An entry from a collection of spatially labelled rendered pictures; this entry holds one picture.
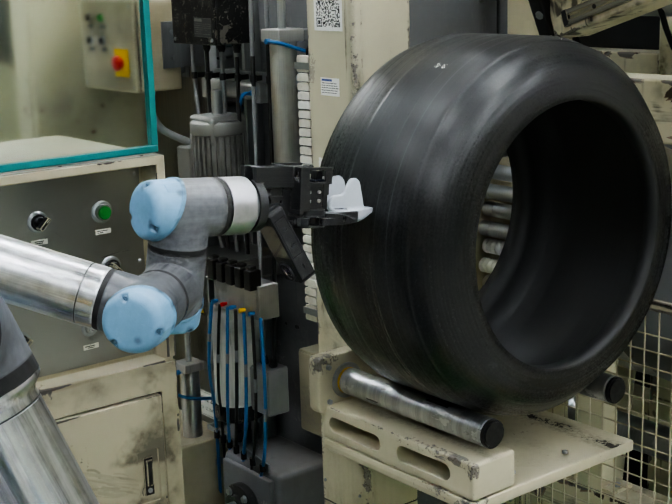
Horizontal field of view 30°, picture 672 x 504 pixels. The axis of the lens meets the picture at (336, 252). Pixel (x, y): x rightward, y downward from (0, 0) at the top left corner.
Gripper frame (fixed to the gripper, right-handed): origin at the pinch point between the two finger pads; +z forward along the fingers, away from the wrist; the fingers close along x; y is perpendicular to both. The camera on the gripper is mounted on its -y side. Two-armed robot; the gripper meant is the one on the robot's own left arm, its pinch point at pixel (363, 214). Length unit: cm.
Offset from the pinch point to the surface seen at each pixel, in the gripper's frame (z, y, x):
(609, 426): 86, -49, 23
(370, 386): 16.8, -30.6, 16.4
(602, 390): 44, -29, -8
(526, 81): 18.7, 19.4, -11.7
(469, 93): 10.8, 17.4, -8.6
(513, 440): 38, -40, 4
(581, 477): 85, -61, 28
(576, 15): 57, 31, 14
